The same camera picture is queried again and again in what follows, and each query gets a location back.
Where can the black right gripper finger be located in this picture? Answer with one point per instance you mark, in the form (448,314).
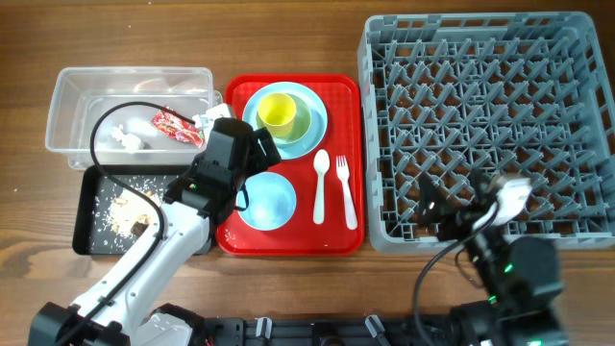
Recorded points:
(433,206)
(480,183)

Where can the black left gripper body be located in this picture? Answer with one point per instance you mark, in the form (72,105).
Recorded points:
(257,159)

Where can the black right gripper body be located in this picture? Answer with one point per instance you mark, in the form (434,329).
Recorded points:
(461,220)

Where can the light blue small bowl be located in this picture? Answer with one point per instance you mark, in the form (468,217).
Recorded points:
(271,201)

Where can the red snack wrapper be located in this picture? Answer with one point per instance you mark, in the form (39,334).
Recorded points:
(176,128)

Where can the rice and food scraps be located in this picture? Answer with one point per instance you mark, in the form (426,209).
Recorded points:
(120,216)

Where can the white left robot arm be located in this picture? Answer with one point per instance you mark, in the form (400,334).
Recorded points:
(115,311)

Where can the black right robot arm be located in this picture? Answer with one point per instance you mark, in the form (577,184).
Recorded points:
(521,277)

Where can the grey-blue dishwasher rack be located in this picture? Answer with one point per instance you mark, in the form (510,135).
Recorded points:
(501,92)

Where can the black waste tray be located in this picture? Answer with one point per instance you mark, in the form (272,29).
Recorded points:
(147,179)

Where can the crumpled white tissue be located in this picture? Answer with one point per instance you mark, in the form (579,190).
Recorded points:
(130,142)

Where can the yellow plastic cup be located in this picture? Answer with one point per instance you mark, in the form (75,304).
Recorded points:
(277,112)

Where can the pink plastic fork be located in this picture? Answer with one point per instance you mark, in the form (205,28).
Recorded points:
(343,174)

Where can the red plastic tray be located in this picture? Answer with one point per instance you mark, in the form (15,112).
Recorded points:
(300,236)

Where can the white plastic spoon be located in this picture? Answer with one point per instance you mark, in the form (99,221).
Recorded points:
(321,165)

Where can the light green bowl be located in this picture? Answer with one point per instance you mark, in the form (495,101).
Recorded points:
(302,123)

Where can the light blue plate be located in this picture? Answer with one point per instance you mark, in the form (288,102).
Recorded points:
(319,117)

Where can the clear plastic bin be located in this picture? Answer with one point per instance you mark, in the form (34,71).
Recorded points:
(83,94)

